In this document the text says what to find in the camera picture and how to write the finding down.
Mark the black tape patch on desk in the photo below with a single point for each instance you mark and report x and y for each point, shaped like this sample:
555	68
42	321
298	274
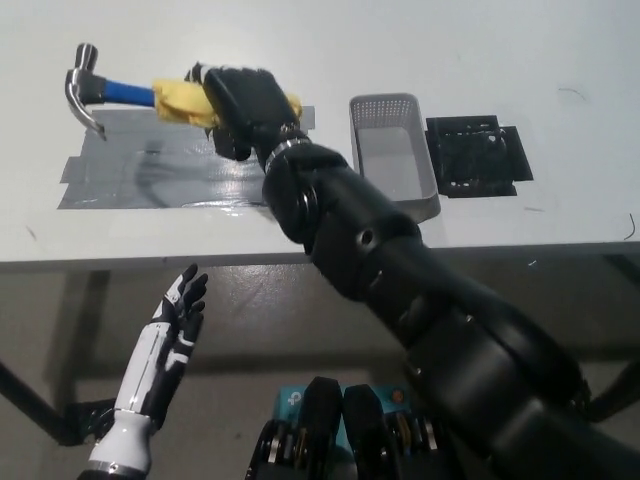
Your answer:
475	155

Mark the gray table leg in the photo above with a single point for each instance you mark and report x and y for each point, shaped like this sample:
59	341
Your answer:
87	340

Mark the right robot hand black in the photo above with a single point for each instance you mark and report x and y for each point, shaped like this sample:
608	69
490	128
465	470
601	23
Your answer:
245	100

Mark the gray perforated plastic container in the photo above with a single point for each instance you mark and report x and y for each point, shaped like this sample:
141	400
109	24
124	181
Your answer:
395	160

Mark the gray duct tape patch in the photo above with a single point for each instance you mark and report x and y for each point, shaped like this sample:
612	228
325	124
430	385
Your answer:
175	170

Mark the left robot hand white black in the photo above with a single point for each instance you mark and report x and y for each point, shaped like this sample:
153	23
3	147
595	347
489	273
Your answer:
160	360

